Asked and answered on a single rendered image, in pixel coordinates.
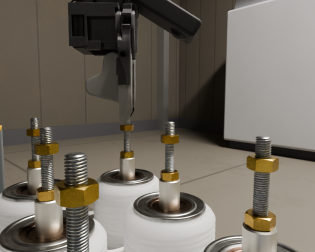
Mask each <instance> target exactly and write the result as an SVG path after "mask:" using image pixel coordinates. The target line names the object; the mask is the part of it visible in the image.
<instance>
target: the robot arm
mask: <svg viewBox="0 0 315 252"><path fill-rule="evenodd" d="M74 1H76V2H74ZM139 14H140V15H142V16H144V17H145V18H147V19H148V20H150V21H151V22H153V23H155V24H156V25H158V26H159V27H161V28H163V29H164V30H166V31H167V32H169V33H170V34H172V35H173V36H174V37H175V38H176V39H178V40H181V41H183V42H185V43H186V44H190V43H192V41H193V40H194V38H195V37H196V35H197V33H198V31H199V29H200V27H201V25H202V22H201V20H200V19H199V18H197V17H196V16H194V15H192V14H191V13H190V12H188V11H186V10H185V9H183V8H181V7H180V6H178V5H177V4H175V3H174V2H172V1H170V0H72V1H71V2H68V34H69V46H72V47H73V48H74V49H76V50H77V51H79V52H81V53H82V54H84V55H94V56H104V58H103V64H102V71H101V72H100V73H99V74H97V75H95V76H93V77H91V78H89V79H88V80H87V81H86V83H85V89H86V92H87V93H88V94H89V95H91V96H94V97H98V98H101V99H105V100H108V101H112V102H116V103H119V117H120V125H125V124H126V122H127V121H128V119H129V117H130V118H131V117H132V115H133V113H134V111H135V99H136V53H138V20H137V19H138V17H139Z"/></svg>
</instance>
